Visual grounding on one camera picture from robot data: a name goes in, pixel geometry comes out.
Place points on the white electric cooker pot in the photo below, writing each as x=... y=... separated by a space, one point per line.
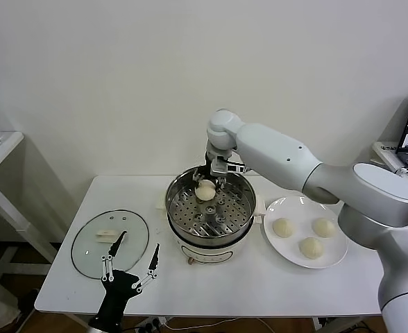
x=207 y=255

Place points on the white table leg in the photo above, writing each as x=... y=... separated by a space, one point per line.
x=318 y=322

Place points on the white side table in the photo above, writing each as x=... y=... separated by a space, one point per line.
x=2 y=152
x=384 y=156

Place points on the white power strip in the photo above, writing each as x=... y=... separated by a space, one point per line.
x=152 y=324

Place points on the stainless steel steamer basket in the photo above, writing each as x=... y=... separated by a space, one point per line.
x=231 y=216

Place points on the white round plate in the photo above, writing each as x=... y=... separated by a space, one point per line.
x=294 y=253

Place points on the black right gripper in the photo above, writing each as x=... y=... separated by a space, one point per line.
x=207 y=171

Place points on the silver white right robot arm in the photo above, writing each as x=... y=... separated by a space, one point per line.
x=277 y=152

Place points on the round glass pot lid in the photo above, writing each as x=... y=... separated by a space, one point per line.
x=89 y=256

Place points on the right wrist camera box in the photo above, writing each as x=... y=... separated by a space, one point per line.
x=225 y=167

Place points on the white steamed baozi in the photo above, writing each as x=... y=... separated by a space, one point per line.
x=311 y=248
x=284 y=228
x=204 y=192
x=324 y=227

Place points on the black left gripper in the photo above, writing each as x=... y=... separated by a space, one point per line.
x=119 y=288

